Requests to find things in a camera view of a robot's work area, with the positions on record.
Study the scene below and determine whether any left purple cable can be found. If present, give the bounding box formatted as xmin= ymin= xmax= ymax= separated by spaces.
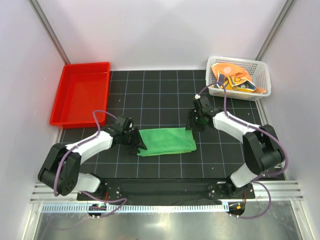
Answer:
xmin=53 ymin=109 xmax=130 ymax=231

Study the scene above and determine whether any blue yellow patterned towel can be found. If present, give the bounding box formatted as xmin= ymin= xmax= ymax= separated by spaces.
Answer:
xmin=217 ymin=74 xmax=256 ymax=93

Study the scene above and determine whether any left aluminium corner post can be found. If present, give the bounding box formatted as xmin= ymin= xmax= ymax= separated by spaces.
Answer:
xmin=28 ymin=0 xmax=71 ymax=65

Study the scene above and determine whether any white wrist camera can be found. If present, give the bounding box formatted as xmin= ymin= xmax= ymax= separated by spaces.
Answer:
xmin=194 ymin=94 xmax=201 ymax=100
xmin=124 ymin=117 xmax=134 ymax=131

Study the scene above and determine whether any right aluminium corner post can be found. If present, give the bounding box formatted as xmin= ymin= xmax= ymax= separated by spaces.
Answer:
xmin=255 ymin=0 xmax=297 ymax=61

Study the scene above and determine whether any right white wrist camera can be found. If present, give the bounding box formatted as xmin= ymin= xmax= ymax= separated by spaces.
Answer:
xmin=194 ymin=94 xmax=201 ymax=100

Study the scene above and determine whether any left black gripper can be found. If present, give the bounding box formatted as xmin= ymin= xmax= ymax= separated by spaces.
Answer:
xmin=121 ymin=127 xmax=147 ymax=154

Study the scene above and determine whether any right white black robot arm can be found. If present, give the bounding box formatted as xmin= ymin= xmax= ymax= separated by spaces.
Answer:
xmin=185 ymin=94 xmax=287 ymax=198

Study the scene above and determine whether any orange towel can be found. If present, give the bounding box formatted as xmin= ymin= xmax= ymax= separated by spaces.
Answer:
xmin=211 ymin=63 xmax=267 ymax=94

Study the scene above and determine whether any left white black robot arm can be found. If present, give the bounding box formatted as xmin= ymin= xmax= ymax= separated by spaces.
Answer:
xmin=37 ymin=116 xmax=147 ymax=200

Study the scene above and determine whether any aluminium corner post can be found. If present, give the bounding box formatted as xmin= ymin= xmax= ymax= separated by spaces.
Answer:
xmin=255 ymin=0 xmax=297 ymax=61
xmin=28 ymin=0 xmax=71 ymax=65

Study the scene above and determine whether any slotted grey cable duct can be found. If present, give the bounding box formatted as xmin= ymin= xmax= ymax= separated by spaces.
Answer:
xmin=41 ymin=202 xmax=229 ymax=214

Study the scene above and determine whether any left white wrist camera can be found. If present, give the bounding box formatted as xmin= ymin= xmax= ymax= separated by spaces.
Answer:
xmin=124 ymin=117 xmax=134 ymax=131

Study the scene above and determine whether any aluminium frame rail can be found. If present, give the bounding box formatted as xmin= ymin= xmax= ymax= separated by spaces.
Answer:
xmin=29 ymin=180 xmax=304 ymax=204

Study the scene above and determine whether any white perforated plastic basket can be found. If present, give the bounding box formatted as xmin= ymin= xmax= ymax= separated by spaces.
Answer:
xmin=205 ymin=56 xmax=271 ymax=101

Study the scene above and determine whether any red plastic tray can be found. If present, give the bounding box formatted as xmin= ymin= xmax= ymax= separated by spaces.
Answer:
xmin=49 ymin=62 xmax=111 ymax=129

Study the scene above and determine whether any green microfiber towel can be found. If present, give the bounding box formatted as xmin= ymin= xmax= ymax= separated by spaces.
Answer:
xmin=137 ymin=127 xmax=197 ymax=157

